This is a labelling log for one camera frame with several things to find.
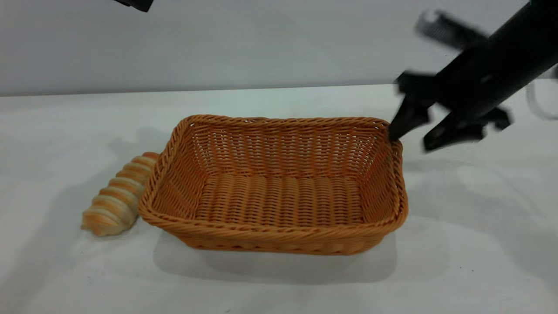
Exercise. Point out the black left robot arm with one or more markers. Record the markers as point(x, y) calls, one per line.
point(139, 4)

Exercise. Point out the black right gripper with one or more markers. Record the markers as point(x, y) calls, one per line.
point(475, 83)

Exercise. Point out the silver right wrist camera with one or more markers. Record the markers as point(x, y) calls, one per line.
point(440, 28)

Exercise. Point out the ridged bread roll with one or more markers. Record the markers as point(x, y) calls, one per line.
point(111, 205)

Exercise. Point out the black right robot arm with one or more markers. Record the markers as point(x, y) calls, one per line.
point(532, 35)

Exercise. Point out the orange wicker basket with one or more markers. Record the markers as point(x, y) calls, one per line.
point(279, 200)

